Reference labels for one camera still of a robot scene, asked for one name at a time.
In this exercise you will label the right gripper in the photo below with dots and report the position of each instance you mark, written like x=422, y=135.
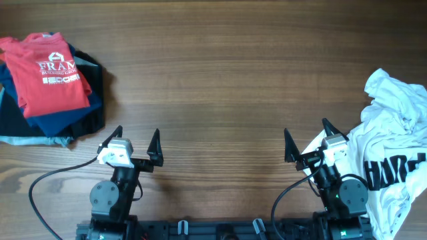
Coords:
x=291, y=154

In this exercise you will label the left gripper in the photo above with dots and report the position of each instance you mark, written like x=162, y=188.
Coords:
x=153, y=152

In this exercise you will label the white Puma t-shirt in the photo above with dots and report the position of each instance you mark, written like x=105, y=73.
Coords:
x=388, y=149

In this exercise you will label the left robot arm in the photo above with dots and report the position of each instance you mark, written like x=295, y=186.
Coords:
x=111, y=200

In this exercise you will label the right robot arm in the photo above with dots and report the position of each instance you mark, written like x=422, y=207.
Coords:
x=344, y=195

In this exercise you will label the light blue folded garment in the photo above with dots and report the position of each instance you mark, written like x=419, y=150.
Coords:
x=33, y=140

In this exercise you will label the navy blue folded t-shirt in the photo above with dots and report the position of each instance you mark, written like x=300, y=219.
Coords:
x=47, y=90

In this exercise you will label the red folded t-shirt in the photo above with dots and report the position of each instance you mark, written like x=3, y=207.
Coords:
x=45, y=74

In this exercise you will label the black folded garment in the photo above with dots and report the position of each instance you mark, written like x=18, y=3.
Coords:
x=74, y=123

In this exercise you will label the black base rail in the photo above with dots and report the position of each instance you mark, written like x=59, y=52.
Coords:
x=255, y=229

